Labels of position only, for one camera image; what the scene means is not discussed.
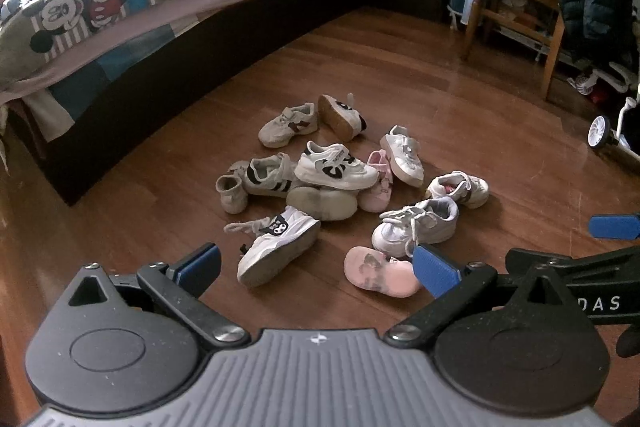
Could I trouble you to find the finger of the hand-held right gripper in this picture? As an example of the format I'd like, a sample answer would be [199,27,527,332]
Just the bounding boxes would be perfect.
[590,214,640,240]
[505,248,640,290]

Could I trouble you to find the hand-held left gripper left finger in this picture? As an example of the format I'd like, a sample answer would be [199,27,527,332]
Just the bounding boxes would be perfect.
[65,243,252,349]

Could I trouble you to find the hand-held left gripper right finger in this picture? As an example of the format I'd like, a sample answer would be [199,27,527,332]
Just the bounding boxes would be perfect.
[384,244,571,350]

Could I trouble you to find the white lace-up sneaker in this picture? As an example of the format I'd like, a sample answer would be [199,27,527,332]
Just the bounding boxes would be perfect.
[223,205,321,288]
[371,196,460,258]

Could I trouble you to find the pink sock shoe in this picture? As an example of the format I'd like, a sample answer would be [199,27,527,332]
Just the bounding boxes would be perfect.
[343,246,424,298]
[358,149,394,213]

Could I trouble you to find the white patterned sock shoe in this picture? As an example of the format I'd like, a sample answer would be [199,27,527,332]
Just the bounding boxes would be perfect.
[285,185,359,222]
[215,174,249,214]

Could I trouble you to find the beige sneaker with brown mark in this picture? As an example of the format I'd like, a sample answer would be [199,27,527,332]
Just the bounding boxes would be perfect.
[426,170,490,210]
[258,103,317,149]

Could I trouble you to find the white strap sneaker black marks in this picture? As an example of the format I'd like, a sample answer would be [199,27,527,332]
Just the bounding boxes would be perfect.
[293,140,380,192]
[379,125,425,187]

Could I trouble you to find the white sneaker with black stripes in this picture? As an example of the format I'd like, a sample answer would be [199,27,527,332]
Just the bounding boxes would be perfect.
[228,153,302,199]
[317,94,368,142]

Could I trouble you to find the person's right hand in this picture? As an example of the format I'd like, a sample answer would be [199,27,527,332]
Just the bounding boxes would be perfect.
[616,326,640,360]

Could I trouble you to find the white kids scooter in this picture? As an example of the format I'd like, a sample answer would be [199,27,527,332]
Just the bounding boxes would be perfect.
[567,59,640,155]

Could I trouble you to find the printed patchwork blanket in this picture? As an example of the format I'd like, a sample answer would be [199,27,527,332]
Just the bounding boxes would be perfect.
[0,0,371,142]

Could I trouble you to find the dark bed frame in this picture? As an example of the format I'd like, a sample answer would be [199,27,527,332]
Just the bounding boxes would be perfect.
[0,0,371,208]

